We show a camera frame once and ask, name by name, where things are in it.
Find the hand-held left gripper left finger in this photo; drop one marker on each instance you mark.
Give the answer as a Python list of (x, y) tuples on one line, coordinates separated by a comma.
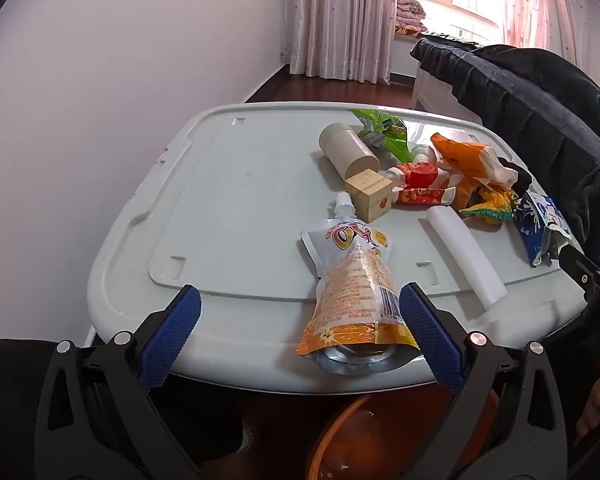
[(172, 332)]

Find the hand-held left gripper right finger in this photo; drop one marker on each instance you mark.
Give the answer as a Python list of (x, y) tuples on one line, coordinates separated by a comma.
[(430, 332)]

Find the blue white milk carton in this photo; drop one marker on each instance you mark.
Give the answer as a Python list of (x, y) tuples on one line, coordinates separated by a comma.
[(535, 225)]

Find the orange juice pouch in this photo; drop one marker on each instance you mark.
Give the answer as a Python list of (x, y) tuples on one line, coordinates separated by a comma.
[(355, 280)]

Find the orange dinosaur toy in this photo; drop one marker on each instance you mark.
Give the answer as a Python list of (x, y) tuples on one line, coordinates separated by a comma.
[(495, 207)]

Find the orange plastic bin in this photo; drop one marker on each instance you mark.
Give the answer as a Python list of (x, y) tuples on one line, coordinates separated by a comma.
[(380, 435)]

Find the person's right hand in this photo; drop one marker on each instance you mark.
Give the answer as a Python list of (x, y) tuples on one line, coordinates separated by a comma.
[(599, 395)]

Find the white foam block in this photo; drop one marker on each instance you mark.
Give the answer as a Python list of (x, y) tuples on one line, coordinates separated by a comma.
[(460, 250)]

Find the flat red snack wrapper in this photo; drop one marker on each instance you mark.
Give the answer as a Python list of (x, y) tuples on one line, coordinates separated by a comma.
[(422, 196)]

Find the orange white snack wrapper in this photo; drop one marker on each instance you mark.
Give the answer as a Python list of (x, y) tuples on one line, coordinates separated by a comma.
[(470, 157)]

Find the wooden block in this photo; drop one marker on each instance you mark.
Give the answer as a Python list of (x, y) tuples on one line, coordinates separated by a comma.
[(367, 195)]

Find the crumpled red snack wrapper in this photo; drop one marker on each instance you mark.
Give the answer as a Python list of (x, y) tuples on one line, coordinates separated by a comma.
[(420, 175)]

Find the dark grey bed blanket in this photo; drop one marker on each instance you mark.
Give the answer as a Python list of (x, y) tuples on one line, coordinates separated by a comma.
[(525, 110)]

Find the crumpled white plastic bag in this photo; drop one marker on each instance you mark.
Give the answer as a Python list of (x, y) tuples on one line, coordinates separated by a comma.
[(422, 152)]

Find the black garment with white print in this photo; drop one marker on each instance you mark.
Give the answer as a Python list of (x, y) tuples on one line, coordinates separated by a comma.
[(570, 75)]

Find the wooden cylinder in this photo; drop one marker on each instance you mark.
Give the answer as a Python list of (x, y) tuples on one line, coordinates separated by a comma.
[(345, 152)]

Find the green snack wrapper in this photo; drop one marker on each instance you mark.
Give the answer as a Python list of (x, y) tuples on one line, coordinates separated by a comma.
[(392, 135)]

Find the pink dotted curtain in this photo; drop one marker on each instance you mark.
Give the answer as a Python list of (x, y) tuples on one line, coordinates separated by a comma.
[(340, 15), (540, 5)]

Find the folded pink blankets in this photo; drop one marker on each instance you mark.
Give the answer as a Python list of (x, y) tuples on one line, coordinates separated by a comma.
[(410, 12)]

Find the white bed frame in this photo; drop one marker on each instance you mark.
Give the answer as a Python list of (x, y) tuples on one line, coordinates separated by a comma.
[(430, 92)]

